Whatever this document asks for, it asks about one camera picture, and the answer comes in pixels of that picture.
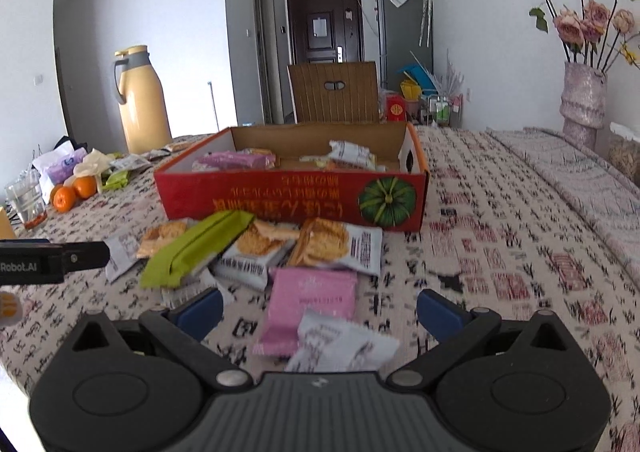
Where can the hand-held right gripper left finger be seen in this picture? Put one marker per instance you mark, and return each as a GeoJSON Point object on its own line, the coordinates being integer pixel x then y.
{"type": "Point", "coordinates": [200, 309]}

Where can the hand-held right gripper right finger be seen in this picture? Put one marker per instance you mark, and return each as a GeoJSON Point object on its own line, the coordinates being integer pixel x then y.
{"type": "Point", "coordinates": [440, 314]}

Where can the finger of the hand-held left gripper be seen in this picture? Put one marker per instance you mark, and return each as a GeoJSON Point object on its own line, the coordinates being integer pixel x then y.
{"type": "Point", "coordinates": [85, 254]}

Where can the plain white snack packet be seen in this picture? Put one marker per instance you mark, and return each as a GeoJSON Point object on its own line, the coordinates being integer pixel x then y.
{"type": "Point", "coordinates": [190, 289]}
{"type": "Point", "coordinates": [340, 342]}
{"type": "Point", "coordinates": [122, 254]}

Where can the long green snack packet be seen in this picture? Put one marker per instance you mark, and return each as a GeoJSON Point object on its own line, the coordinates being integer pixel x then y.
{"type": "Point", "coordinates": [190, 247]}

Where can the white cracker snack packet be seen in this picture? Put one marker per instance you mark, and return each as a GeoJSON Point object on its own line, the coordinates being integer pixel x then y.
{"type": "Point", "coordinates": [162, 237]}
{"type": "Point", "coordinates": [255, 247]}
{"type": "Point", "coordinates": [325, 242]}

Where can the red cardboard box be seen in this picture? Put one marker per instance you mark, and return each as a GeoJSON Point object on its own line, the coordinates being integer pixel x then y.
{"type": "Point", "coordinates": [280, 202]}

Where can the orange snack packet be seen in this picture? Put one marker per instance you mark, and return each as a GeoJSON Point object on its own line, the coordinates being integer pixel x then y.
{"type": "Point", "coordinates": [320, 163]}

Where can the white and orange object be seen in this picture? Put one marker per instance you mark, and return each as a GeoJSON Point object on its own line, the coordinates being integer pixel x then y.
{"type": "Point", "coordinates": [10, 307]}

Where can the orange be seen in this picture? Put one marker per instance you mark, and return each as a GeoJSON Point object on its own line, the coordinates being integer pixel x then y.
{"type": "Point", "coordinates": [85, 187]}
{"type": "Point", "coordinates": [64, 199]}

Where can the clear glass cup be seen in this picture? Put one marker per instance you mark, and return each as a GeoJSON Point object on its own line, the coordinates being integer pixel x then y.
{"type": "Point", "coordinates": [25, 202]}

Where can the cream plastic bag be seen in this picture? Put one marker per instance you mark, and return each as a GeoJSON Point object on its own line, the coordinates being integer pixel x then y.
{"type": "Point", "coordinates": [92, 162]}

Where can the white plastic bag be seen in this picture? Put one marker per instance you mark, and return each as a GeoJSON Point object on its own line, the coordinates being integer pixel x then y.
{"type": "Point", "coordinates": [45, 162]}

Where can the white green small packet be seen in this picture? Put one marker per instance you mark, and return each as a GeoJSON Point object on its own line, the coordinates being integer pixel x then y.
{"type": "Point", "coordinates": [130, 163]}

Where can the dark bag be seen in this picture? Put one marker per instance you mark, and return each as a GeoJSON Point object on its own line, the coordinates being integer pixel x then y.
{"type": "Point", "coordinates": [67, 142]}

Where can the brown nut snack packet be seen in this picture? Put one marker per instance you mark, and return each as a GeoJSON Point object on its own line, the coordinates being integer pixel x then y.
{"type": "Point", "coordinates": [179, 147]}

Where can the yellow thermos jug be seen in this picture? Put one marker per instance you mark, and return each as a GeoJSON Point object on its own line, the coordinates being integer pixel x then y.
{"type": "Point", "coordinates": [142, 112]}

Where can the grey quilted cloth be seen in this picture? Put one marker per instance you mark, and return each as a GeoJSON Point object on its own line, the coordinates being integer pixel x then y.
{"type": "Point", "coordinates": [575, 182]}

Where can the red gift box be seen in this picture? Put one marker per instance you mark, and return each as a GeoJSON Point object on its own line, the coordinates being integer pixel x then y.
{"type": "Point", "coordinates": [396, 108]}

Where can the yellow plastic item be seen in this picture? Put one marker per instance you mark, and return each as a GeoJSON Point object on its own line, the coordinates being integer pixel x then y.
{"type": "Point", "coordinates": [412, 91]}

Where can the wooden chair back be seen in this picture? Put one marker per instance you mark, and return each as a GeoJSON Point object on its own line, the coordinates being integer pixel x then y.
{"type": "Point", "coordinates": [310, 102]}

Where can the lilac decorative branches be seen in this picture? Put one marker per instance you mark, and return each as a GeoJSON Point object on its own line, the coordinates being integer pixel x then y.
{"type": "Point", "coordinates": [452, 77]}

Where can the blue plastic dustpan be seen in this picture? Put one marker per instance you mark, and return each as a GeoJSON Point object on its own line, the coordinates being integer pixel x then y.
{"type": "Point", "coordinates": [415, 74]}

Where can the clear food jar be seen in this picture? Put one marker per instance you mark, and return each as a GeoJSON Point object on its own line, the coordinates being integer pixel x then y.
{"type": "Point", "coordinates": [625, 152]}

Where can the pink textured vase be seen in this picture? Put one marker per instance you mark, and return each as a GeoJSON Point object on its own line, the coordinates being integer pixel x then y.
{"type": "Point", "coordinates": [582, 102]}

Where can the grey refrigerator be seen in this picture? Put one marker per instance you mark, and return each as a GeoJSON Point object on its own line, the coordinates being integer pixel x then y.
{"type": "Point", "coordinates": [400, 42]}

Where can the dark brown door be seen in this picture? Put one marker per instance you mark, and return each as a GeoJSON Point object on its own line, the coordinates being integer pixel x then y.
{"type": "Point", "coordinates": [350, 42]}

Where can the white folded umbrella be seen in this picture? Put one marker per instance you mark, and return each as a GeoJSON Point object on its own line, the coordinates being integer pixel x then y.
{"type": "Point", "coordinates": [425, 12]}

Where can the dried pink rose bouquet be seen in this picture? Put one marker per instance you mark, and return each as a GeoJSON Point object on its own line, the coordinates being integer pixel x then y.
{"type": "Point", "coordinates": [570, 27]}

